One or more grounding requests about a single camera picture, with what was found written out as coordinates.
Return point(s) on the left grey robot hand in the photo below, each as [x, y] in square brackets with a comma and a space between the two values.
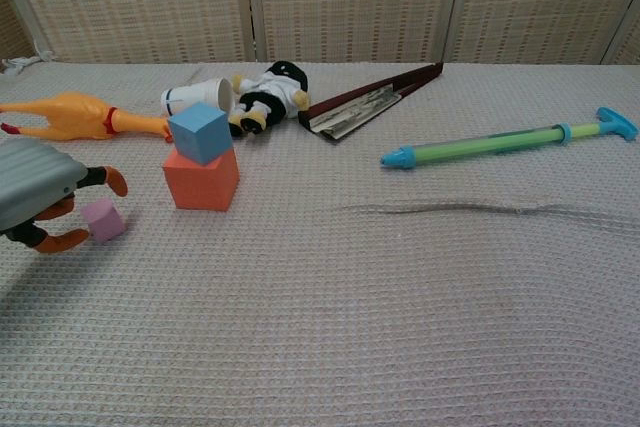
[35, 182]

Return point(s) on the small pink foam cube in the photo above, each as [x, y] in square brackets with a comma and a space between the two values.
[105, 222]

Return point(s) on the medium blue foam cube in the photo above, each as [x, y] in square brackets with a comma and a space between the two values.
[200, 132]

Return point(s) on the yellow rubber chicken toy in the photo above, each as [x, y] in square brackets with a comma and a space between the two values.
[75, 112]

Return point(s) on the woven folding screen panel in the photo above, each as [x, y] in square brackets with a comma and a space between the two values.
[540, 2]
[125, 2]
[631, 47]
[10, 32]
[350, 2]

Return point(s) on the large orange foam cube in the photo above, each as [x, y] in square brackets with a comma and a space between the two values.
[200, 187]

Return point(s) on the white paper cup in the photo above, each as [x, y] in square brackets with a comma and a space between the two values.
[195, 92]

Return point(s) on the black white plush doll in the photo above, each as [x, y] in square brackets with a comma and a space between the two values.
[272, 92]

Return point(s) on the dark red folding fan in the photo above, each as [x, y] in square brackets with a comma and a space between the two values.
[350, 109]

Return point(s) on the beige woven tablecloth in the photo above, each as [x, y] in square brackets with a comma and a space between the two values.
[350, 322]

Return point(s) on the green blue water squirter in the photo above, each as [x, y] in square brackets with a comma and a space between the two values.
[475, 144]

